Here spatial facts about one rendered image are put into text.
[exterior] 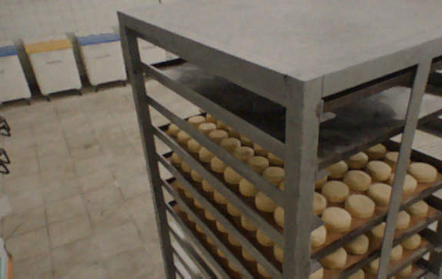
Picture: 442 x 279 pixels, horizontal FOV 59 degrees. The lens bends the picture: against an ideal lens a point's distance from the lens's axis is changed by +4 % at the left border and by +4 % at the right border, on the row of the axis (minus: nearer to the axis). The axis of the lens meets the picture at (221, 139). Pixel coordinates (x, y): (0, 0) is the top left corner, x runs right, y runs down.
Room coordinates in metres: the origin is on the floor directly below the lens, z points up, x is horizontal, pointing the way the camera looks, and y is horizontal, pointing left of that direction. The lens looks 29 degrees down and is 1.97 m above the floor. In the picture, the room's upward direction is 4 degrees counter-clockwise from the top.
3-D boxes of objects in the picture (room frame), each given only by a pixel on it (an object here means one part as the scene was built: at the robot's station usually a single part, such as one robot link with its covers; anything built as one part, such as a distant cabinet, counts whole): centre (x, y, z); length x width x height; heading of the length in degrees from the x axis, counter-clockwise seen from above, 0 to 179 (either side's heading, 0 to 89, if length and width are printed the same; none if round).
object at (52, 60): (5.32, 2.27, 0.38); 0.64 x 0.54 x 0.77; 26
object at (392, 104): (0.80, -0.15, 1.68); 0.60 x 0.40 x 0.02; 31
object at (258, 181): (0.70, 0.03, 1.59); 0.64 x 0.03 x 0.03; 31
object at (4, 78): (5.05, 2.86, 0.38); 0.64 x 0.54 x 0.77; 27
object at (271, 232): (0.70, 0.03, 1.50); 0.64 x 0.03 x 0.03; 31
